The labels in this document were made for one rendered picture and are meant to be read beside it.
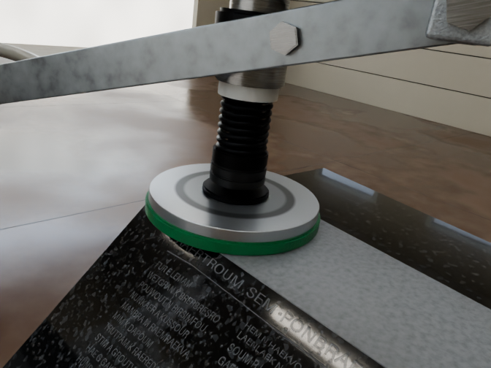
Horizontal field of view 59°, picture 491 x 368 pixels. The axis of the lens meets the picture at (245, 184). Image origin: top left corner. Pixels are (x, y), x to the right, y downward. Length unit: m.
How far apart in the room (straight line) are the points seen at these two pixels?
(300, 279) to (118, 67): 0.31
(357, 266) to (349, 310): 0.08
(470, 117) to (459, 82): 0.52
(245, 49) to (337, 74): 7.56
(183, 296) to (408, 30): 0.33
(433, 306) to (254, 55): 0.30
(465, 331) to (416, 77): 6.87
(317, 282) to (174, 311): 0.15
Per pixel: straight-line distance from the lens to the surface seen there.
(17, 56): 1.06
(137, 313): 0.49
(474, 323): 0.46
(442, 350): 0.41
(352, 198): 0.67
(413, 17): 0.41
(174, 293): 0.47
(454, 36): 0.38
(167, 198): 0.51
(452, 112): 7.02
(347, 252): 0.51
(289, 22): 0.43
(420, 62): 7.23
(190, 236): 0.46
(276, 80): 0.48
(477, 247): 0.62
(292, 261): 0.46
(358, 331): 0.39
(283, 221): 0.48
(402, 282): 0.48
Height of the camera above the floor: 1.10
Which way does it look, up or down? 21 degrees down
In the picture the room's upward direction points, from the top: 8 degrees clockwise
